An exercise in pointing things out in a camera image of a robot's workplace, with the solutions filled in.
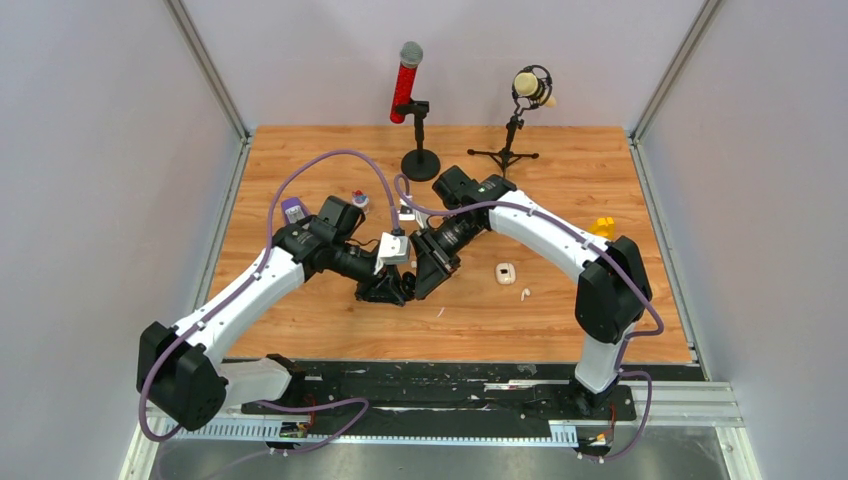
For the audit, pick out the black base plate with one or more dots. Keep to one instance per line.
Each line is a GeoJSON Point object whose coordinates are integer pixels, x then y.
{"type": "Point", "coordinates": [445, 400]}

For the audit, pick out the small clown figurine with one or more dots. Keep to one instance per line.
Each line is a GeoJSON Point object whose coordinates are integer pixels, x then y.
{"type": "Point", "coordinates": [360, 200]}

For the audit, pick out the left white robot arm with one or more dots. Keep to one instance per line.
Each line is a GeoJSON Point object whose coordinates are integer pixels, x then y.
{"type": "Point", "coordinates": [181, 368]}

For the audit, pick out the white earbud charging case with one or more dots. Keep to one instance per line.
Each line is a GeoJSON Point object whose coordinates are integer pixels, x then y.
{"type": "Point", "coordinates": [505, 273]}

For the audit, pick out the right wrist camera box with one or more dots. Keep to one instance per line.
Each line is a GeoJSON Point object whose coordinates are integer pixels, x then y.
{"type": "Point", "coordinates": [408, 214]}

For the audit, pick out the red glitter microphone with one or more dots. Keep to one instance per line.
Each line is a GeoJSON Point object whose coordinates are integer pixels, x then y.
{"type": "Point", "coordinates": [411, 56]}

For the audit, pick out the black tripod mic stand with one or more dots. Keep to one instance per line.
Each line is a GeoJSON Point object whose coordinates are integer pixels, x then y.
{"type": "Point", "coordinates": [506, 157]}

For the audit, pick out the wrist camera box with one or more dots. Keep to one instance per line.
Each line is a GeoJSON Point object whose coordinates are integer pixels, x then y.
{"type": "Point", "coordinates": [393, 249]}
{"type": "Point", "coordinates": [408, 214]}

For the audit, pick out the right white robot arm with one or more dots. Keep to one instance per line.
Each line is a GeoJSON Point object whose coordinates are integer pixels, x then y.
{"type": "Point", "coordinates": [613, 290]}

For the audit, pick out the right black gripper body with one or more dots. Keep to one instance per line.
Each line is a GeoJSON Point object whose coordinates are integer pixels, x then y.
{"type": "Point", "coordinates": [441, 247]}

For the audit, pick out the purple metronome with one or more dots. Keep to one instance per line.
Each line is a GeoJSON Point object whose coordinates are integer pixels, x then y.
{"type": "Point", "coordinates": [294, 210]}

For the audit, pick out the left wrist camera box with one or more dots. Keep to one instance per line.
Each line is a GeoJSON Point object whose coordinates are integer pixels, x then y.
{"type": "Point", "coordinates": [393, 249]}

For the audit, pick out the yellow stacking toy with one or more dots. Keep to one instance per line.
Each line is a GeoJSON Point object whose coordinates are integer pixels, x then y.
{"type": "Point", "coordinates": [604, 227]}

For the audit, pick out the beige condenser microphone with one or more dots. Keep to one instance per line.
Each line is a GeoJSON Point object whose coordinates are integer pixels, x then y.
{"type": "Point", "coordinates": [532, 88]}

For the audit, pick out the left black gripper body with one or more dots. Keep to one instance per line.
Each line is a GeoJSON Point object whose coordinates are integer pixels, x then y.
{"type": "Point", "coordinates": [367, 289]}

